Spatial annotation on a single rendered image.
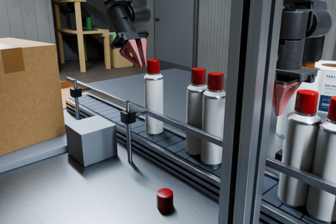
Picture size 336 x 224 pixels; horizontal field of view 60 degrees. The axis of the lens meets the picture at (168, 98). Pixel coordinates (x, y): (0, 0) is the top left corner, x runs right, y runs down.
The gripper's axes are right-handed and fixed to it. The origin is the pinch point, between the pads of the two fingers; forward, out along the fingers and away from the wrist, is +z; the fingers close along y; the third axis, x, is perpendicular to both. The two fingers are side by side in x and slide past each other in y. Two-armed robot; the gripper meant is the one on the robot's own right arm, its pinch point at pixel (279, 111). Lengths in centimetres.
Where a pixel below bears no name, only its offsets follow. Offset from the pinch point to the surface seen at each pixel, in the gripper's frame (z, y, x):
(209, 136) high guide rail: 5.4, 8.8, 10.8
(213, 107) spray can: -0.3, 9.7, 9.0
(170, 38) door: 39, 383, -311
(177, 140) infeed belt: 13.6, 24.3, 5.4
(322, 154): 1.4, -12.3, 9.1
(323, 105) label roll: 11.4, 8.1, -46.0
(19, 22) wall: 9, 544, -97
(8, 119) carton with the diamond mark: 8, 52, 38
